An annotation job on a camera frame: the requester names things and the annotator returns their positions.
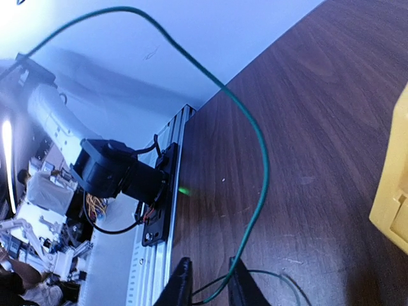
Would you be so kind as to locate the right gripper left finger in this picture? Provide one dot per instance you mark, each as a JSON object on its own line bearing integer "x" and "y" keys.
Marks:
{"x": 179, "y": 289}

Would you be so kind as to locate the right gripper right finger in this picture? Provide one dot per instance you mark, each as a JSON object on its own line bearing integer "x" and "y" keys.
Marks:
{"x": 243, "y": 290}

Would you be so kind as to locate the yellow three-compartment bin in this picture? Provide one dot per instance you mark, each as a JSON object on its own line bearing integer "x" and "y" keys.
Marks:
{"x": 389, "y": 210}

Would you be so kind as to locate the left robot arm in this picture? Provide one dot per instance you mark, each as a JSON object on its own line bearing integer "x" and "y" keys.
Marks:
{"x": 32, "y": 88}

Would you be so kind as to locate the front aluminium rail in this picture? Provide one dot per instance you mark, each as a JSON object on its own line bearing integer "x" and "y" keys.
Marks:
{"x": 150, "y": 267}

